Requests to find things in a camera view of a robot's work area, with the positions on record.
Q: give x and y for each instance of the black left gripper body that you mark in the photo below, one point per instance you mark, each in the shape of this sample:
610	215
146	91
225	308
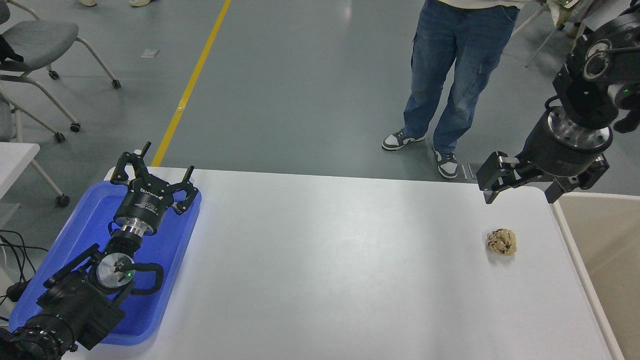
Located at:
142	206

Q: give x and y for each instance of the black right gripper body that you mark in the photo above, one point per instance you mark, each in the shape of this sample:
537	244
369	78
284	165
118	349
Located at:
565	157

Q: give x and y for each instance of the tan paper ball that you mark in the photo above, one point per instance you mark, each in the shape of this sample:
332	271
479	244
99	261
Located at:
502	242

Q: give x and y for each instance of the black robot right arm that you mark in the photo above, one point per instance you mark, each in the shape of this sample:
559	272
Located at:
590	95

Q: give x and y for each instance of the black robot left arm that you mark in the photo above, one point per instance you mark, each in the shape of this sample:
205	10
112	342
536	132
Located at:
75	305

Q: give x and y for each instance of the clear floor plate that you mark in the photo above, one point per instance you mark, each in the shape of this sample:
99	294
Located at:
462	172
475	167

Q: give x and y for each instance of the blue plastic tray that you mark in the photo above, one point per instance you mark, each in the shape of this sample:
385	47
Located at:
165	250

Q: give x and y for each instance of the beige-framed wheeled chair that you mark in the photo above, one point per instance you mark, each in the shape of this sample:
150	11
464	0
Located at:
50	102

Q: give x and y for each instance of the white chair thin metal legs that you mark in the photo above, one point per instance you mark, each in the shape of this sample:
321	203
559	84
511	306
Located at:
545	45

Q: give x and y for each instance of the white paper scrap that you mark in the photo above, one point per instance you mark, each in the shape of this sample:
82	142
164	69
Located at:
150	53

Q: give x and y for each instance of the white wheeled side table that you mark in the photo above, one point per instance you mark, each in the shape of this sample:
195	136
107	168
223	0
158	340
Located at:
15	160

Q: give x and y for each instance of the person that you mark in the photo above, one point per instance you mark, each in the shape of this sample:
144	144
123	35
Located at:
560	7
440	50

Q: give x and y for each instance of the chair with caster legs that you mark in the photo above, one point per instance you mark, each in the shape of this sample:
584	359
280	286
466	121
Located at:
530	20

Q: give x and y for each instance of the black power adapter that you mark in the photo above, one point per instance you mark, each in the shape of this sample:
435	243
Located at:
17	291

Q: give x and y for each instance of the grey wheeled chair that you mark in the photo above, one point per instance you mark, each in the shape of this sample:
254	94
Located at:
40	42

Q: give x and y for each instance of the black bag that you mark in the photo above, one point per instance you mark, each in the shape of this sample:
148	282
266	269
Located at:
9	50

